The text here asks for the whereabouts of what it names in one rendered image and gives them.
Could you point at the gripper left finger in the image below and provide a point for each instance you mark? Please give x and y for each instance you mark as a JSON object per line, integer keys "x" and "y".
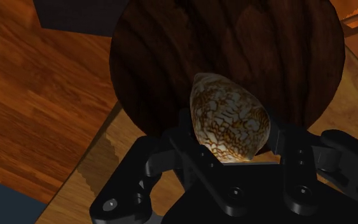
{"x": 126, "y": 173}

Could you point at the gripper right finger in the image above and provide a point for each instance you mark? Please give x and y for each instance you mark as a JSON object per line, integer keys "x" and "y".
{"x": 299, "y": 173}

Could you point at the white brown patterned seashell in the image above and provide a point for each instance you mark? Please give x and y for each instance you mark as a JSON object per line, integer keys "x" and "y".
{"x": 228, "y": 118}

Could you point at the light wooden table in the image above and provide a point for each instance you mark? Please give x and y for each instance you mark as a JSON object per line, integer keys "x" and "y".
{"x": 349, "y": 102}

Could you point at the dark round wooden plate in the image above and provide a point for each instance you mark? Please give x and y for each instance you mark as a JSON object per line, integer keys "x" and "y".
{"x": 154, "y": 62}

